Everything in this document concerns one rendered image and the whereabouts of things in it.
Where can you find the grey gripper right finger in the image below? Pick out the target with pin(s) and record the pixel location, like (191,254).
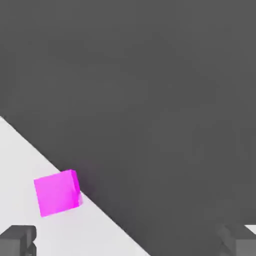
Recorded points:
(240,243)

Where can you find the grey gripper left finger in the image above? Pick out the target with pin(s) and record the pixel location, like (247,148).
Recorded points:
(16,240)

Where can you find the small magenta cube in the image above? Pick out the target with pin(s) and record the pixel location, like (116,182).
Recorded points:
(58,193)

